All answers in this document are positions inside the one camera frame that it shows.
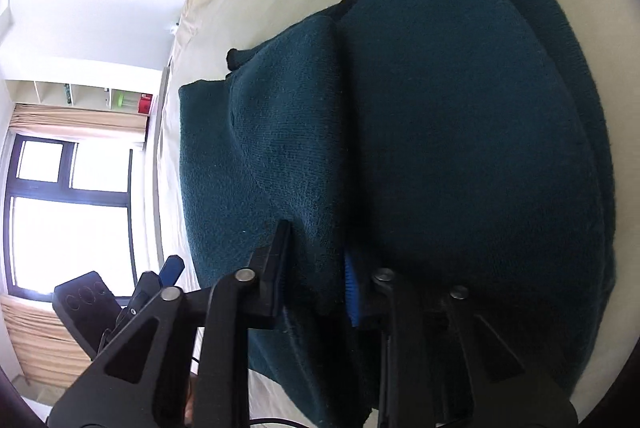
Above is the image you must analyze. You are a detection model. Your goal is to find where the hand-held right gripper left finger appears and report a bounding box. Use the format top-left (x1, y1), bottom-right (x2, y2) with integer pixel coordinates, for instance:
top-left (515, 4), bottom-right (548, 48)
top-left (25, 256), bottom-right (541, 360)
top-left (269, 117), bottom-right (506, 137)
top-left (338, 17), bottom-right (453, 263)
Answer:
top-left (47, 222), bottom-right (292, 428)

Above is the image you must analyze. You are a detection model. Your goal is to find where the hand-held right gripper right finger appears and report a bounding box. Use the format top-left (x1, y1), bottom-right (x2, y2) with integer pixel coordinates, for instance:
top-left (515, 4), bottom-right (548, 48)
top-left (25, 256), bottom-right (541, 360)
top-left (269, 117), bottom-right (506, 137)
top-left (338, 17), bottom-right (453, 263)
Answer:
top-left (345, 255), bottom-right (578, 428)

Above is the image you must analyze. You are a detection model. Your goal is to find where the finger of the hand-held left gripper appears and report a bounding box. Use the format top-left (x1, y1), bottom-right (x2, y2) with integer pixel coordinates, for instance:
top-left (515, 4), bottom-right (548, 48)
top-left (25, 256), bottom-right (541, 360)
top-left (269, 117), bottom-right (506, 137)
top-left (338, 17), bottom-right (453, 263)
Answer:
top-left (159, 255), bottom-right (185, 287)
top-left (117, 272), bottom-right (161, 324)

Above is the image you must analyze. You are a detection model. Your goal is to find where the teal knit sweater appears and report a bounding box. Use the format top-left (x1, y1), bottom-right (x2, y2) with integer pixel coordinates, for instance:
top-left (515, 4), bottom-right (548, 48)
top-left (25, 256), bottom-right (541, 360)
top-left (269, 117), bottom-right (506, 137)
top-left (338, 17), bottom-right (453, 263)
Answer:
top-left (177, 0), bottom-right (616, 428)

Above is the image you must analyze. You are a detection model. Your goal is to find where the black framed window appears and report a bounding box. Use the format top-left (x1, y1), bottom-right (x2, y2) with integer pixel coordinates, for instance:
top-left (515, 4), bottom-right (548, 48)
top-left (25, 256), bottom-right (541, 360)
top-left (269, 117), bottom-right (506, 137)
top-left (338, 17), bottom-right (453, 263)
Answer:
top-left (5, 135), bottom-right (133, 293)

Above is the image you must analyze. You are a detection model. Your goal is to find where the beige curtain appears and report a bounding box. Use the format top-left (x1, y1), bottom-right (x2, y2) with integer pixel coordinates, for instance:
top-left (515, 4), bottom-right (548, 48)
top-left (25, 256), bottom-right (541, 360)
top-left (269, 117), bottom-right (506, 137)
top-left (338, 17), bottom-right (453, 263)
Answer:
top-left (0, 104), bottom-right (148, 384)

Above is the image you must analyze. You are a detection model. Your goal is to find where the white wall shelf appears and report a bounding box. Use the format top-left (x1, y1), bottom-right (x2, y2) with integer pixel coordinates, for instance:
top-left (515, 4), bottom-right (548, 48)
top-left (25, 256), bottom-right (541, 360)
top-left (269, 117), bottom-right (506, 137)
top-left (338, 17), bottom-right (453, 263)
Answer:
top-left (30, 80), bottom-right (156, 113)

